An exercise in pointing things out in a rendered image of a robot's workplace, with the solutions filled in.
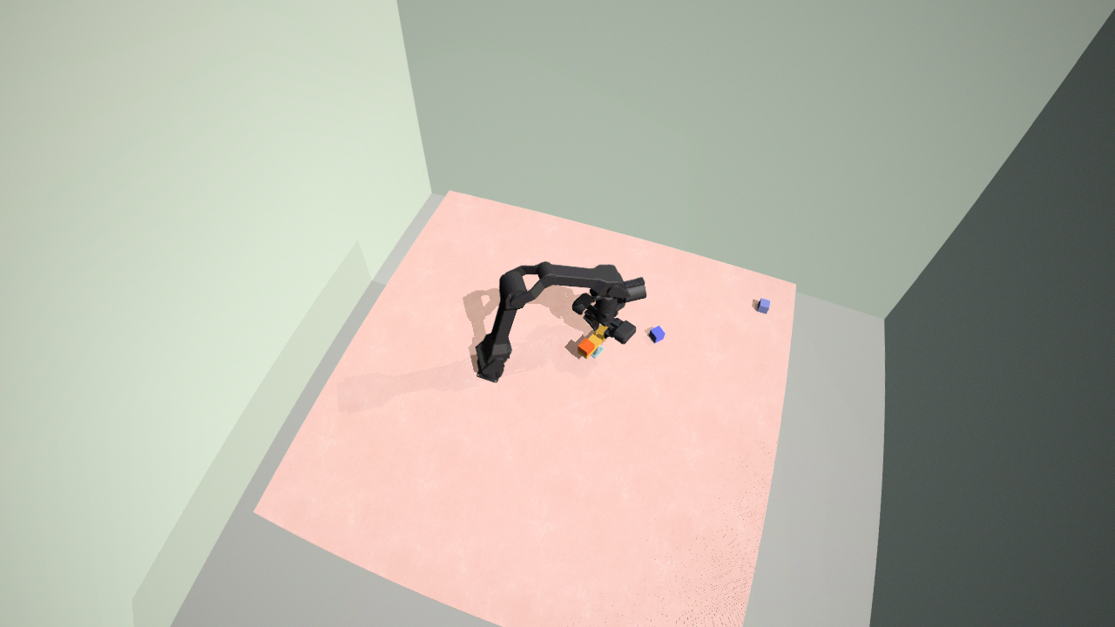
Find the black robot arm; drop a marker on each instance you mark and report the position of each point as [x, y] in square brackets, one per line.
[607, 288]

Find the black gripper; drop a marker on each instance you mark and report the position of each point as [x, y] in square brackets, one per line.
[622, 331]

